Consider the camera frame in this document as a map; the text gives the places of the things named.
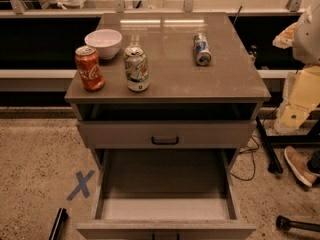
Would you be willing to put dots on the tan shoe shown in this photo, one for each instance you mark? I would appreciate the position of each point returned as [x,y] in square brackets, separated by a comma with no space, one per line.
[305,167]

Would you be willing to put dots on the red coca-cola can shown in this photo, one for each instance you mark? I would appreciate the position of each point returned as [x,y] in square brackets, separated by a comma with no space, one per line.
[87,62]

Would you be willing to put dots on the metal railing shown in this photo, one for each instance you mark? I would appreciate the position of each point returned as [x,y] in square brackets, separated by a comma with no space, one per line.
[160,0]

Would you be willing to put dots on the blue silver redbull can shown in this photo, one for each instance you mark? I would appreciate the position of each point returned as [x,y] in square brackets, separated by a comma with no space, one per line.
[201,49]

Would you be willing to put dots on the blue tape cross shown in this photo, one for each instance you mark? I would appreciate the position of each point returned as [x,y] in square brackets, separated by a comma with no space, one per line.
[82,185]

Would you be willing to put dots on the open grey middle drawer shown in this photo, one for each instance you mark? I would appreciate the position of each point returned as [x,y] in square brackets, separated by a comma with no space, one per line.
[165,195]

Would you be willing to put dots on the grey top drawer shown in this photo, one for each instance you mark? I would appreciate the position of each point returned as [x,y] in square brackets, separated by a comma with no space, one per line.
[157,135]

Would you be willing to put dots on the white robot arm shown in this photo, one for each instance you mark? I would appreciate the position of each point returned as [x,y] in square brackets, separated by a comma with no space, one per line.
[303,36]

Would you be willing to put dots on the green white soda can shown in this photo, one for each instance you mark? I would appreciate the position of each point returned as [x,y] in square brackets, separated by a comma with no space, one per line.
[136,68]

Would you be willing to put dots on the black bar lower left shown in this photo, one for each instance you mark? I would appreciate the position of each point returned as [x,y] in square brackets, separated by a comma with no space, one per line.
[60,219]

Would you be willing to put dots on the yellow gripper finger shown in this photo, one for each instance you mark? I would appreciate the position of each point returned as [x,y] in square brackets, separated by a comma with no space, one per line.
[301,96]

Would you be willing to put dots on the white bowl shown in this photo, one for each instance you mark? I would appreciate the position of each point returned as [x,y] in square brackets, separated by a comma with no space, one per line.
[106,41]

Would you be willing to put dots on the grey drawer cabinet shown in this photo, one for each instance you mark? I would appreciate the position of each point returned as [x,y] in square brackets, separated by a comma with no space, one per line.
[229,88]

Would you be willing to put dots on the black rod lower right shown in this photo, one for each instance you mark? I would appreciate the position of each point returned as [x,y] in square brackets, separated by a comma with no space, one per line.
[284,223]

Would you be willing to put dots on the black tripod leg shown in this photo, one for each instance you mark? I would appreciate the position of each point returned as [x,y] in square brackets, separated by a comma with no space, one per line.
[274,165]

